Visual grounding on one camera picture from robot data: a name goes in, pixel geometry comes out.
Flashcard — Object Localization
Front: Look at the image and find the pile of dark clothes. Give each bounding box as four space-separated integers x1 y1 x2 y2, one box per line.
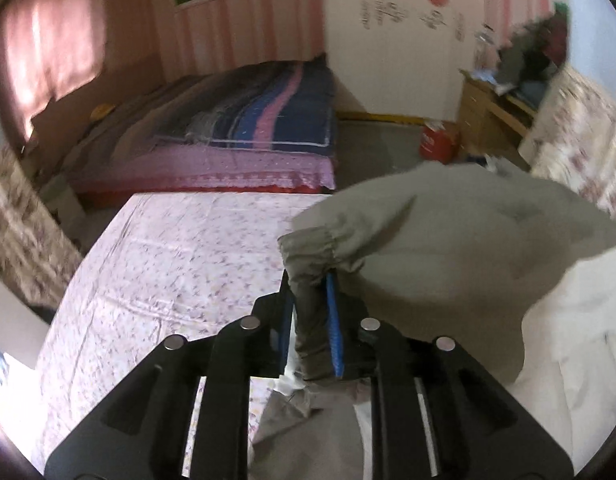
494 3 568 110

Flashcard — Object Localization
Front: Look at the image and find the yellow toy on bed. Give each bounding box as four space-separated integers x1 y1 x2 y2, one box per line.
90 103 116 122

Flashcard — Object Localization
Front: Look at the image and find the blue floral curtain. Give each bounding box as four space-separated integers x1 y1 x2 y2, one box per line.
517 0 616 221

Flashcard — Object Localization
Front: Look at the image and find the white wardrobe with decals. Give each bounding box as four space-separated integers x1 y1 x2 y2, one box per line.
324 0 485 122

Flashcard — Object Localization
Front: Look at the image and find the grey and white jacket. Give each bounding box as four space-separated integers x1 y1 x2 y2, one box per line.
249 160 616 479

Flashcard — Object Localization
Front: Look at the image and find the red container on floor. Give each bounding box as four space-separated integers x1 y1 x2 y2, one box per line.
419 120 460 165

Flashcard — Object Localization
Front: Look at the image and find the wooden desk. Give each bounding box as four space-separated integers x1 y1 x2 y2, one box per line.
457 70 536 170

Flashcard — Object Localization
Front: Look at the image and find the brown bed headboard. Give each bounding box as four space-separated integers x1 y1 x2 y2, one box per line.
32 54 165 167

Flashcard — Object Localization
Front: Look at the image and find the pink floral bed sheet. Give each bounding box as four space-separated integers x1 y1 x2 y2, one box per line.
23 193 317 468

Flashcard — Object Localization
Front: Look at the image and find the pink window curtain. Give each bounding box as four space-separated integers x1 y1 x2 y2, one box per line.
0 0 107 142

